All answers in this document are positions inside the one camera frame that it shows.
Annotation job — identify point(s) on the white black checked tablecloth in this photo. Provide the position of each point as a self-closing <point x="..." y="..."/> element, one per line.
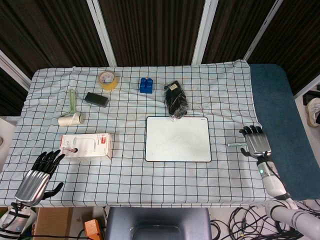
<point x="140" y="180"/>

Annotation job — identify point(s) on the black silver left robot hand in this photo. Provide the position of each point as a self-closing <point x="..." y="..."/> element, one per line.
<point x="32" y="183"/>

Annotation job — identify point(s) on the yellow adhesive tape roll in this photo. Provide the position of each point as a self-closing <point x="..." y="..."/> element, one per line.
<point x="110" y="84"/>

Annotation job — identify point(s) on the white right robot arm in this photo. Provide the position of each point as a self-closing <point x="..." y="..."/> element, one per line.
<point x="273" y="183"/>

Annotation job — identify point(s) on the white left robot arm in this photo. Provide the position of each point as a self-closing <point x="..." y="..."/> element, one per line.
<point x="15" y="220"/>

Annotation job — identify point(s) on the white green marker pen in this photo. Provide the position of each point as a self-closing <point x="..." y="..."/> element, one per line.
<point x="236" y="144"/>

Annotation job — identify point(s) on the white red lamp carton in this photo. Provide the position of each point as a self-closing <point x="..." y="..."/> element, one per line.
<point x="87" y="145"/>

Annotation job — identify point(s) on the blue toy building brick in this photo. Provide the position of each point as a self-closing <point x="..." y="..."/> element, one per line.
<point x="146" y="86"/>

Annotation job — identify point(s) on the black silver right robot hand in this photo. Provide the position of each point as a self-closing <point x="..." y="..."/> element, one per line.
<point x="257" y="143"/>

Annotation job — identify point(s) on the brown cardboard box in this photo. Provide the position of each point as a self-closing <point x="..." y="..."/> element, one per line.
<point x="53" y="222"/>

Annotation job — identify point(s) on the white partition post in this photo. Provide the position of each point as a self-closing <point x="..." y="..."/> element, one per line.
<point x="101" y="32"/>
<point x="12" y="70"/>
<point x="263" y="32"/>
<point x="205" y="32"/>

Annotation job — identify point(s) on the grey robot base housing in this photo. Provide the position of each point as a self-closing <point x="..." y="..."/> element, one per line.
<point x="157" y="220"/>

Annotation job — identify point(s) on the orange box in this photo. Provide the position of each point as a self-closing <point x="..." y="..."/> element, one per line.
<point x="93" y="228"/>

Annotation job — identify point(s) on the black eraser block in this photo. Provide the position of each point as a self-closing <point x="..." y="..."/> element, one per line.
<point x="96" y="100"/>

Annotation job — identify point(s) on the white whiteboard with black rim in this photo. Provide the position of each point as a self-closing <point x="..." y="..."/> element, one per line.
<point x="177" y="140"/>

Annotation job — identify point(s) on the white sneaker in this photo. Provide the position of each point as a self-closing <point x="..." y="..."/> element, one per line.
<point x="313" y="111"/>

